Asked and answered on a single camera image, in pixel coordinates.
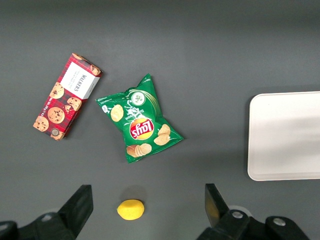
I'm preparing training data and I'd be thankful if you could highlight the yellow lemon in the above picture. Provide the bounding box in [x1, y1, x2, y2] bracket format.
[116, 198, 145, 221]

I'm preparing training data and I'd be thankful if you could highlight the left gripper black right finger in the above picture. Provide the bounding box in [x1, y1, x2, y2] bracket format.
[197, 183, 251, 240]

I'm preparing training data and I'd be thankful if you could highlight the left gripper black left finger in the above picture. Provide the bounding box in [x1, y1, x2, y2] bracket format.
[22, 184, 94, 240]

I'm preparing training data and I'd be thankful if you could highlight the green Lay's chips bag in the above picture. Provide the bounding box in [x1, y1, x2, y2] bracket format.
[95, 73, 184, 165]

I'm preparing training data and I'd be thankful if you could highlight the red Walkers cookie box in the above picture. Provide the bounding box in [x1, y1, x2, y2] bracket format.
[32, 52, 104, 141]

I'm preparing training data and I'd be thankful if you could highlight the beige plastic tray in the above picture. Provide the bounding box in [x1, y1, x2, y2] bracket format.
[247, 91, 320, 182]

